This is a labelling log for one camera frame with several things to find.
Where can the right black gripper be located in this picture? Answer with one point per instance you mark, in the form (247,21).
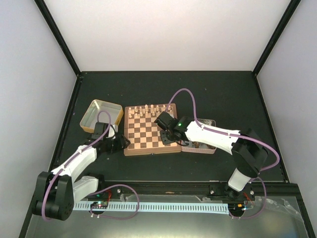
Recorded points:
(164,139)

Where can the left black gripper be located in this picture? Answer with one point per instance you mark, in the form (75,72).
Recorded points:
(121,143)

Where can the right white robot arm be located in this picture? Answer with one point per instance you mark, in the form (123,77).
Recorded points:
(249,155)

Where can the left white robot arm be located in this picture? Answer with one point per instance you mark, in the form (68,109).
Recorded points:
(57,191)

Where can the wooden chess board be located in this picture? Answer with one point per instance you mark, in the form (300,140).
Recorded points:
(144,134)

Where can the dark chess pieces pile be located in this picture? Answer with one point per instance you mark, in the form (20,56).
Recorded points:
(201,145)

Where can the left circuit board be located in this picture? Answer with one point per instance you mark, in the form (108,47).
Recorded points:
(99,205)

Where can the circuit board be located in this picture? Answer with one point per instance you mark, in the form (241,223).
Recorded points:
(239,207)
(99,205)

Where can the right circuit board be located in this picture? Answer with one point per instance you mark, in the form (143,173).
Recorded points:
(239,207)

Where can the pink metal tin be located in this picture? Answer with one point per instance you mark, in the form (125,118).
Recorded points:
(187,146)

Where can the gold metal tin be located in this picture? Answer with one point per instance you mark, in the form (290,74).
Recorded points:
(95,113)

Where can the white slotted cable duct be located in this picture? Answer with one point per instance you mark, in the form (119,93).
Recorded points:
(167,207)

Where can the left black frame post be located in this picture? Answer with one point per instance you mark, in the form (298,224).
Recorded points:
(44,10)

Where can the black frame post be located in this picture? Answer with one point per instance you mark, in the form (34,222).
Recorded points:
(44,10)
(287,15)

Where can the right black frame post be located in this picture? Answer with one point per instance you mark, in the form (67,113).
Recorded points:
(287,15)

